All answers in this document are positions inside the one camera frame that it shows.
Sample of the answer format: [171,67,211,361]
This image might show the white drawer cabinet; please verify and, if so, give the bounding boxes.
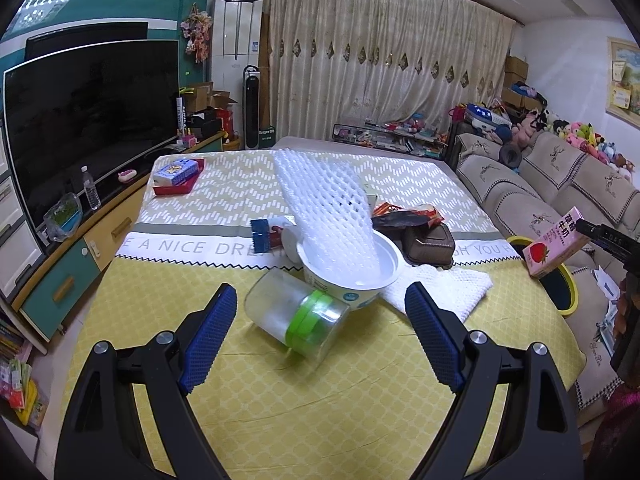
[0,150,46,301]

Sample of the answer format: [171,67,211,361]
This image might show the pile of colourful books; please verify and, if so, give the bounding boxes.
[0,305,48,428]

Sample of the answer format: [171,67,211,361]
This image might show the row of plush toys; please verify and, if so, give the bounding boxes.
[540,110,640,181]

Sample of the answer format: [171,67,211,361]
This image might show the hanging artificial flowers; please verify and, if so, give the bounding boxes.
[181,4,215,65]

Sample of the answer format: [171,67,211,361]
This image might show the clear jar with green lid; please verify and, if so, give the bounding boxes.
[244,270,352,362]

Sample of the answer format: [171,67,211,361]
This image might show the framed wall picture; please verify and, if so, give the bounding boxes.
[605,36,640,128]

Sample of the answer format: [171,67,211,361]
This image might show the stack of cardboard boxes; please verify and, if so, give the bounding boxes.
[501,55,543,111]

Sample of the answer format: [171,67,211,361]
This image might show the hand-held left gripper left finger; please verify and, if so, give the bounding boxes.
[54,282,238,480]

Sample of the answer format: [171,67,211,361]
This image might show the white standing air conditioner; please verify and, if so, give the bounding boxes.
[209,0,264,148]

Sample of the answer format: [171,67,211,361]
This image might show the red bag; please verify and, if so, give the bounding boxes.
[216,107,240,133]

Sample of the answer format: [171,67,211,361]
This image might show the dark brown snack wrapper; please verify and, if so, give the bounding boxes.
[371,209,426,231]

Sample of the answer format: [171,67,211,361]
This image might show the blue box on red tray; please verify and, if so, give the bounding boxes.
[152,158,207,196]

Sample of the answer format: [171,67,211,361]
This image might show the person's pink trousers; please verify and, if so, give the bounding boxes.
[597,385,640,480]

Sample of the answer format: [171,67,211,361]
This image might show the yellow rimmed trash bin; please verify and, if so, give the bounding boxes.
[506,235,581,317]

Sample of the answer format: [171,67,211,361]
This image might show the teal and wood television cabinet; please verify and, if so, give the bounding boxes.
[10,130,226,343]

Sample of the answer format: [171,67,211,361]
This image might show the red snack wrapper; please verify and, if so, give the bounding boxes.
[374,202,446,227]

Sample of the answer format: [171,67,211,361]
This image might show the grey floral bed sheet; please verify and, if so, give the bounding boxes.
[274,135,453,163]

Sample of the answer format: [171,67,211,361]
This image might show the white foam net sleeve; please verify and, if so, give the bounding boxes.
[272,149,381,273]

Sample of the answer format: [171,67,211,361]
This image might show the brown plastic tray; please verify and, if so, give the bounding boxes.
[402,223,456,267]

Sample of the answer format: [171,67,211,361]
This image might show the pile of toys and books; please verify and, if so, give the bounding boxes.
[332,115,451,156]

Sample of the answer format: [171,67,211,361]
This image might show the pink strawberry milk carton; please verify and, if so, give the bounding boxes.
[523,206,592,279]

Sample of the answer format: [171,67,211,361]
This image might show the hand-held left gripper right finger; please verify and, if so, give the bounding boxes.
[404,281,586,480]

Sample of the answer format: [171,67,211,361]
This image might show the open cardboard box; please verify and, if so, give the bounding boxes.
[190,81,238,111]

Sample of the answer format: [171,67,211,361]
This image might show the beige fabric sofa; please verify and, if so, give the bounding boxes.
[447,130,640,426]

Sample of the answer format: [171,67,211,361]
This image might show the black flat screen television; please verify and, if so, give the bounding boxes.
[2,39,181,257]

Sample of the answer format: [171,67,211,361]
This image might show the black tower fan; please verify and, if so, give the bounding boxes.
[243,65,262,150]

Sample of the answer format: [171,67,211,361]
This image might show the beige patterned curtain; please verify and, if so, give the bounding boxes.
[257,0,516,161]

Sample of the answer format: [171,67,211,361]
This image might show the yellow and white patterned tablecloth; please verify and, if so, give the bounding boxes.
[59,149,587,480]

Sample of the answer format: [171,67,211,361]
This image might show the clear water bottle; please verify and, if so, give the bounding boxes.
[80,165,102,211]

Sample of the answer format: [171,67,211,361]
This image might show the white printed paper bowl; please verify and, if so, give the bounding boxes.
[296,230,407,312]

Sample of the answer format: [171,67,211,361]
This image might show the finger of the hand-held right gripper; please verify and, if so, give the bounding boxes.
[575,217,640,267]

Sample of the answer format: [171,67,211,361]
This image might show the blue tissue box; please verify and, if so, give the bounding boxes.
[152,157,199,187]

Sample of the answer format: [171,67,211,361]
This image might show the blue scrub brush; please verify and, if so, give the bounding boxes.
[250,217,287,255]

